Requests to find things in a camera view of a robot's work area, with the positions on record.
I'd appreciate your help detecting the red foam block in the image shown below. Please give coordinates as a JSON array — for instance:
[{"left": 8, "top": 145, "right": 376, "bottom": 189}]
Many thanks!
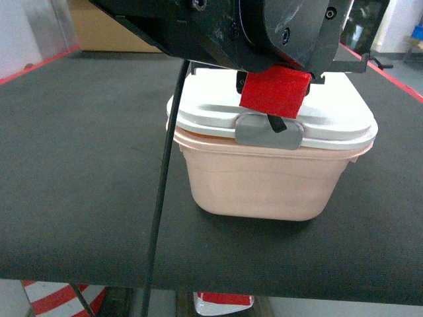
[{"left": 239, "top": 65, "right": 312, "bottom": 119}]

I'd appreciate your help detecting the red white traffic cone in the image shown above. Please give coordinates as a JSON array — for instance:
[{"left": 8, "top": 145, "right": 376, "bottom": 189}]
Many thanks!
[{"left": 22, "top": 281, "right": 107, "bottom": 316}]

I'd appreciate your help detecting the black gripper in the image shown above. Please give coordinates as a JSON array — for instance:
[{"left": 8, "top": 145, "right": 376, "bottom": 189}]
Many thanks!
[{"left": 94, "top": 0, "right": 367, "bottom": 79}]

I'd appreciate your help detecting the pink plastic storage box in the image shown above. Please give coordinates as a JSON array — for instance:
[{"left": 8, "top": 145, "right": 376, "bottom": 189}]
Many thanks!
[{"left": 174, "top": 127, "right": 372, "bottom": 221}]

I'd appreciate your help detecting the steel shelf with blue bins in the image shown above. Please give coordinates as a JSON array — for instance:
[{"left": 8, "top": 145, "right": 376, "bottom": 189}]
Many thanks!
[{"left": 403, "top": 25, "right": 422, "bottom": 61}]

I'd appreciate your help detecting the black office chair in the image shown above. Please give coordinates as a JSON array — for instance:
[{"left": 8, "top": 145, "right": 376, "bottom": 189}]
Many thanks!
[{"left": 340, "top": 0, "right": 393, "bottom": 70}]

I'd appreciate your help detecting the white box lid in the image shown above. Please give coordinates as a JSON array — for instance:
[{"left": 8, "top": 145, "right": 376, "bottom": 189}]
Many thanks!
[{"left": 176, "top": 68, "right": 378, "bottom": 150}]

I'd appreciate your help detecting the black cable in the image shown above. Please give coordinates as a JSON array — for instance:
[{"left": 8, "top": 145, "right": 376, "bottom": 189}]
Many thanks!
[{"left": 139, "top": 59, "right": 191, "bottom": 317}]

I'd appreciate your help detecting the cardboard box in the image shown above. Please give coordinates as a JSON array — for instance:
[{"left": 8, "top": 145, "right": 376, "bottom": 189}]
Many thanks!
[{"left": 68, "top": 1, "right": 160, "bottom": 53}]

